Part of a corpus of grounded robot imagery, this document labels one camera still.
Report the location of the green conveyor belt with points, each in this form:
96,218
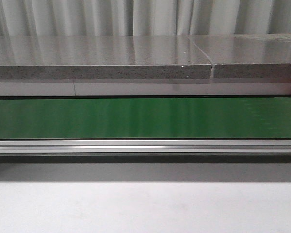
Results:
214,118

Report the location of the grey speckled stone counter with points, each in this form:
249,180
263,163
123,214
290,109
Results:
145,65

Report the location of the white pleated curtain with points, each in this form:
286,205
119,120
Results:
143,17

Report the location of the aluminium conveyor frame rail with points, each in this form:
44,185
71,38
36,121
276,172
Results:
145,147

